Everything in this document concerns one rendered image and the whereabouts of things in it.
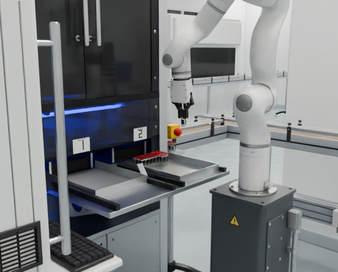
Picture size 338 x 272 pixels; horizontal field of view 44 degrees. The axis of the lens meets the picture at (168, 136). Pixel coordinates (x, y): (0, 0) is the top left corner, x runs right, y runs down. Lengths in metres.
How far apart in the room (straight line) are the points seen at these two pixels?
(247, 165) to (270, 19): 0.56
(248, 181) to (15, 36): 1.05
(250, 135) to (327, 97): 1.53
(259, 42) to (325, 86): 1.55
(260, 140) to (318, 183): 1.63
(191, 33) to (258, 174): 0.61
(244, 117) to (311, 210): 1.18
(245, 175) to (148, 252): 0.80
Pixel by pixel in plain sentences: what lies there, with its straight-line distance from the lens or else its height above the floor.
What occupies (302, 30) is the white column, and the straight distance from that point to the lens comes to 3.17.
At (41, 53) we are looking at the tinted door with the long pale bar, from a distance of 1.68.
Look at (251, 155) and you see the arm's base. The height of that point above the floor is 1.02.
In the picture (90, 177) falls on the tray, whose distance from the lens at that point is 1.83.
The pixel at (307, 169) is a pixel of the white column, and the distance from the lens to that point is 3.24.
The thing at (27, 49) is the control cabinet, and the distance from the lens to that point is 1.02.
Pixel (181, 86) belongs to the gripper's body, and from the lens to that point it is 1.80.
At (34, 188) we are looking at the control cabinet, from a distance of 1.06.
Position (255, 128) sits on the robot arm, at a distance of 1.61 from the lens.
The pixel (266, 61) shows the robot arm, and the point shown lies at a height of 1.37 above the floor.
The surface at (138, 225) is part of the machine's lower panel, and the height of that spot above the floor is 0.56.
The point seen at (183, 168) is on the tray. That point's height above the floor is 0.88.
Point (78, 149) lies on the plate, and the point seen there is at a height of 1.00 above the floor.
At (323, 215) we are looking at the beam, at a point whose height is 0.49.
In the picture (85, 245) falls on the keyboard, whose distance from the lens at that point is 1.35.
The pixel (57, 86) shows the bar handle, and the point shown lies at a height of 1.33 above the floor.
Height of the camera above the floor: 1.42
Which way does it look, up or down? 12 degrees down
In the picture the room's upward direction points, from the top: straight up
